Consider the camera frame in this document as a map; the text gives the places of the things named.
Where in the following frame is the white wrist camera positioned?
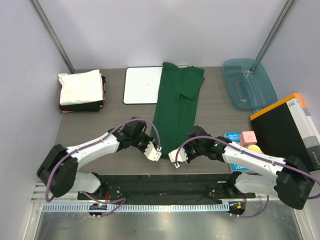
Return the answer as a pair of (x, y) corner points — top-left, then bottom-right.
(143, 141), (162, 162)
(168, 147), (188, 168)

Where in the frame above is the white board mat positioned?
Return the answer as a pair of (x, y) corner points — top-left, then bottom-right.
(123, 66), (163, 105)

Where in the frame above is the colourful picture book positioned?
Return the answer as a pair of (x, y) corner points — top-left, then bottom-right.
(224, 132), (249, 172)

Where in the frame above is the green polo t shirt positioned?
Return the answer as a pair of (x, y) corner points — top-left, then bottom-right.
(153, 62), (205, 159)

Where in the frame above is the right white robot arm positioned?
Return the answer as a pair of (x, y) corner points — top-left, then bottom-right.
(175, 125), (315, 210)

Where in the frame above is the yellow cup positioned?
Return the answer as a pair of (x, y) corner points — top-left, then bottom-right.
(247, 144), (263, 154)

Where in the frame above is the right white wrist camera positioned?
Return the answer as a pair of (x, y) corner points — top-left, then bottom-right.
(168, 147), (188, 168)

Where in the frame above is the aluminium rail frame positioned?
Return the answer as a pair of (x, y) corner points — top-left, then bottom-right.
(24, 183), (320, 240)

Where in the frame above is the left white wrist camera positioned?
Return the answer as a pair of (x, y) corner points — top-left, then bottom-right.
(143, 141), (162, 162)

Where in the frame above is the pink block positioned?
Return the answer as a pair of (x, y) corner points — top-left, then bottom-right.
(239, 131), (257, 147)

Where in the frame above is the black orange file box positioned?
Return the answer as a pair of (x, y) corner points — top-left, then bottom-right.
(250, 93), (320, 172)

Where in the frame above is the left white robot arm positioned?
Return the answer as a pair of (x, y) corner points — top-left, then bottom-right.
(36, 117), (162, 202)

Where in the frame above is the pink folded cloth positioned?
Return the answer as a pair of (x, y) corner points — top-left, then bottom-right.
(61, 110), (73, 114)

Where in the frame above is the teal plastic bin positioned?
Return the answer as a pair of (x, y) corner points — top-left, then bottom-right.
(222, 58), (278, 111)

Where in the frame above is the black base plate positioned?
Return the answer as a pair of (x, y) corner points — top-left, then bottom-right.
(92, 173), (256, 206)

